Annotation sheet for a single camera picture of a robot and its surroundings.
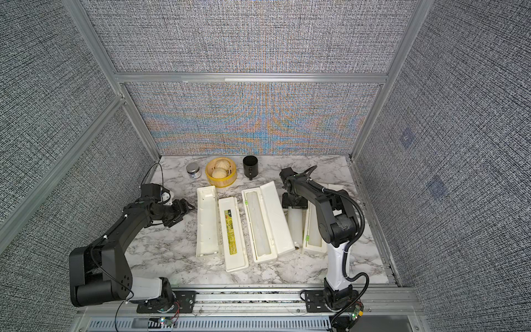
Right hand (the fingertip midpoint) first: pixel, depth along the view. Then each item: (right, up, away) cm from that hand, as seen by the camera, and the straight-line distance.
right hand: (293, 200), depth 98 cm
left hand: (-44, -2, -10) cm, 45 cm away
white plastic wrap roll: (-27, -13, -11) cm, 32 cm away
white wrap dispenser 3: (+6, -14, -15) cm, 21 cm away
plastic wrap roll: (0, -6, -9) cm, 11 cm away
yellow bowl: (-35, +14, +7) cm, 39 cm away
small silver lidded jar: (-50, +15, +9) cm, 53 cm away
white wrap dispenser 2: (-12, -10, -14) cm, 21 cm away
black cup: (-21, +17, +9) cm, 28 cm away
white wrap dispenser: (-39, -13, -8) cm, 42 cm away
